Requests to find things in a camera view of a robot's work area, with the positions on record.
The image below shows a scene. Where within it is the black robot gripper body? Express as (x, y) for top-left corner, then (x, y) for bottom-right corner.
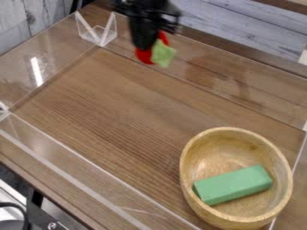
(114, 0), (182, 33)

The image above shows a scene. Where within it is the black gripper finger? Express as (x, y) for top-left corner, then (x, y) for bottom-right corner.
(130, 17), (159, 50)

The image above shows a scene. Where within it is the red plush strawberry green leaf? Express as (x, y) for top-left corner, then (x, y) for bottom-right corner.
(135, 31), (176, 67)

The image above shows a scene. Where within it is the wooden bowl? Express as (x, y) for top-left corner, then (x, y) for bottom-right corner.
(179, 127), (293, 230)

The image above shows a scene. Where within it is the green rectangular block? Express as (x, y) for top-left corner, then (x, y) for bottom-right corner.
(192, 165), (274, 206)

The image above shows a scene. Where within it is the black metal table leg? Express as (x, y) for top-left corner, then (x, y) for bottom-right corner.
(28, 188), (43, 208)

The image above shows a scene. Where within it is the clear acrylic enclosure wall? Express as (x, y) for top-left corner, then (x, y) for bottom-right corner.
(0, 5), (307, 230)

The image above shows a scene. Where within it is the black cable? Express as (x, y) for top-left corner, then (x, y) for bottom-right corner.
(0, 201), (31, 230)

